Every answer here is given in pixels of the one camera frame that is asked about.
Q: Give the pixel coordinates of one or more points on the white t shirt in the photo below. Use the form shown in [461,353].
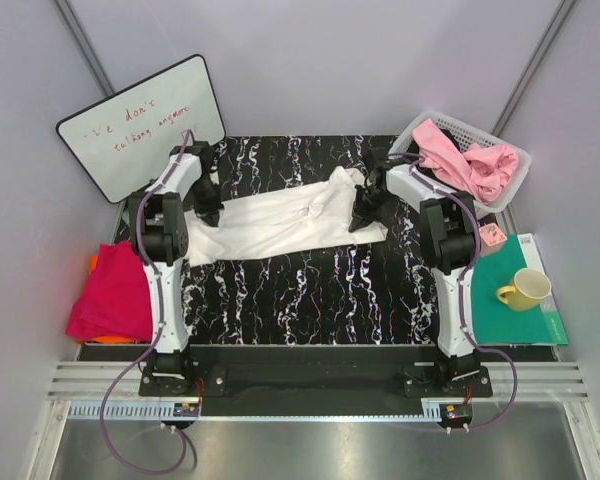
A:
[280,222]

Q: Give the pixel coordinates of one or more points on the pink power cube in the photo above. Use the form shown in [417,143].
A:
[492,239]

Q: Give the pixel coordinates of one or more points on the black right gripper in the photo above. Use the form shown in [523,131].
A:
[365,218]

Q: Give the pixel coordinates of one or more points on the whiteboard with red writing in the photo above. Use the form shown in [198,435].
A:
[124,141]

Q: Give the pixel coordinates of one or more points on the white plastic basket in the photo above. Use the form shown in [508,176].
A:
[462,136]

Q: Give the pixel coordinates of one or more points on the magenta folded t shirt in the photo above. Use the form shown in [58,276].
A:
[130,268]

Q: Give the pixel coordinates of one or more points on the aluminium rail frame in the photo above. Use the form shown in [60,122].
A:
[535,382]

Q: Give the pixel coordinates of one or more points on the yellow paper cup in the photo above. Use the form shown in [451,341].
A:
[527,289]

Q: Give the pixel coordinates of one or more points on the green cutting mat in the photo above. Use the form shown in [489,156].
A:
[493,292]

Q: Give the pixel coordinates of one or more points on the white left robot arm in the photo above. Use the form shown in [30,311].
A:
[160,238]

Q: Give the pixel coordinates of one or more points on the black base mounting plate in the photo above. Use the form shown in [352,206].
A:
[222,371]

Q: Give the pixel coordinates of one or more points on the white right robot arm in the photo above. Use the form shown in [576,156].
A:
[449,245]

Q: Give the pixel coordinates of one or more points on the pink t shirt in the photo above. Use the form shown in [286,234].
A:
[483,172]

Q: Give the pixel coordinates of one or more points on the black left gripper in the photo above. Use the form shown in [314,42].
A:
[210,214]

